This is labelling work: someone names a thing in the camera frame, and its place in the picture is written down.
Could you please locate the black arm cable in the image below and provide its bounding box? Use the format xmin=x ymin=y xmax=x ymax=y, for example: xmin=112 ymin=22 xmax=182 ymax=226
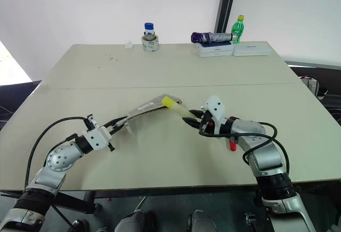
xmin=199 ymin=121 xmax=292 ymax=188
xmin=24 ymin=116 xmax=89 ymax=189

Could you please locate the yellow highlighter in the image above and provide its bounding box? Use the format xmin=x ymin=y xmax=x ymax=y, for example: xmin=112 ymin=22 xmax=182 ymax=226
xmin=161 ymin=96 xmax=196 ymax=119

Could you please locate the green bottle yellow cap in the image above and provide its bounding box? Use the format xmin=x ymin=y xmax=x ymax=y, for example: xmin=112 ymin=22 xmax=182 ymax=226
xmin=230 ymin=15 xmax=246 ymax=44

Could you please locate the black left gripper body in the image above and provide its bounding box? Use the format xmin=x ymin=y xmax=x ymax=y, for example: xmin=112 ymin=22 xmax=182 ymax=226
xmin=83 ymin=114 xmax=112 ymax=137

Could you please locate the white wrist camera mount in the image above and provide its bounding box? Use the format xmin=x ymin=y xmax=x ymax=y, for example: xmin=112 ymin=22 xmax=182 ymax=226
xmin=81 ymin=126 xmax=112 ymax=152
xmin=201 ymin=96 xmax=227 ymax=133

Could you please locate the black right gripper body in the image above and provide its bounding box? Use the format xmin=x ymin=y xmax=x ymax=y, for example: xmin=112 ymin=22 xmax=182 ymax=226
xmin=198 ymin=111 xmax=222 ymax=138

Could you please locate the dark side desk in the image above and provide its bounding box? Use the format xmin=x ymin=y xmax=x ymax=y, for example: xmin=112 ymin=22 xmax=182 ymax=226
xmin=283 ymin=60 xmax=341 ymax=130

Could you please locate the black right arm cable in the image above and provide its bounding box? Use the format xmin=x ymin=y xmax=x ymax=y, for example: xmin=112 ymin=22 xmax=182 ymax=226
xmin=199 ymin=121 xmax=292 ymax=188

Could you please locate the white and black bag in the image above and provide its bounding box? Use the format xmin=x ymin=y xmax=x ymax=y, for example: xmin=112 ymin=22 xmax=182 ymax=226
xmin=300 ymin=75 xmax=329 ymax=101

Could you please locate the wide tape roll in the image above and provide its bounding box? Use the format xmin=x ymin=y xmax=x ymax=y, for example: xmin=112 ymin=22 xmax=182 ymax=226
xmin=141 ymin=35 xmax=160 ymax=53

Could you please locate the folded purple grey umbrella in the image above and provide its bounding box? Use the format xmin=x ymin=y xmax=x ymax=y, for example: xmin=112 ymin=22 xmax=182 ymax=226
xmin=190 ymin=31 xmax=236 ymax=44

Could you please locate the white box blue top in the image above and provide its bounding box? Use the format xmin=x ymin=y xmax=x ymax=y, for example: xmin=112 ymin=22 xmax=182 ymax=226
xmin=197 ymin=41 xmax=235 ymax=59

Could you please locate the black table frame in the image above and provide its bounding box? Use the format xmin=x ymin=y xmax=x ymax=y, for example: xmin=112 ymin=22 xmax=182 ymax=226
xmin=0 ymin=181 xmax=304 ymax=216

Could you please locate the grid pattern zip pouch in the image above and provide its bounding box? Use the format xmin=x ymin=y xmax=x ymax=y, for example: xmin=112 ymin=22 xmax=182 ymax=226
xmin=125 ymin=93 xmax=184 ymax=135

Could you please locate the dark vertical pillar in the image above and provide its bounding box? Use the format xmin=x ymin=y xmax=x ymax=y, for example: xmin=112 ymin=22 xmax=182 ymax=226
xmin=214 ymin=0 xmax=240 ymax=35

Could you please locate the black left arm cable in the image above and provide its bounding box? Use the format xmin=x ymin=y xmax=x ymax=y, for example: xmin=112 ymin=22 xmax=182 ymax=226
xmin=24 ymin=116 xmax=89 ymax=189

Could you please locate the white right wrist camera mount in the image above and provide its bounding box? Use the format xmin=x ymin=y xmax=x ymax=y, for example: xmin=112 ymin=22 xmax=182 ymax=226
xmin=201 ymin=96 xmax=227 ymax=133

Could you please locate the red marker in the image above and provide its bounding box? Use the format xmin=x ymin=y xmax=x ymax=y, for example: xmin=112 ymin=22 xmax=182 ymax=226
xmin=229 ymin=115 xmax=239 ymax=152

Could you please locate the blue cap white jar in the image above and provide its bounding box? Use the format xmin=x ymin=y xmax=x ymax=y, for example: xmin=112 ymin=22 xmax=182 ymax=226
xmin=143 ymin=22 xmax=156 ymax=38

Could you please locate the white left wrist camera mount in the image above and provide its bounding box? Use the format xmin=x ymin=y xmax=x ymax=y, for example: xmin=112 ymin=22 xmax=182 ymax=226
xmin=81 ymin=126 xmax=112 ymax=152

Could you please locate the black rounded shape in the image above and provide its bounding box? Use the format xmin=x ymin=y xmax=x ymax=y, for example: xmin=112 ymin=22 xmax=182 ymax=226
xmin=71 ymin=218 xmax=91 ymax=232

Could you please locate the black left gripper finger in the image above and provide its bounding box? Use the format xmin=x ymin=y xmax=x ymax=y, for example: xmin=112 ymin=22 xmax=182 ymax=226
xmin=102 ymin=118 xmax=128 ymax=130
xmin=108 ymin=123 xmax=126 ymax=137

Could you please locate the plain white flat box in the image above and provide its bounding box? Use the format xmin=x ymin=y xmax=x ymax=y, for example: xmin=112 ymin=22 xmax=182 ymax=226
xmin=232 ymin=41 xmax=271 ymax=57

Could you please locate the grey rounded shape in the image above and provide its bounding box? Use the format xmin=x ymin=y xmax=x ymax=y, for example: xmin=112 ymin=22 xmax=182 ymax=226
xmin=113 ymin=209 xmax=158 ymax=232
xmin=185 ymin=209 xmax=218 ymax=232

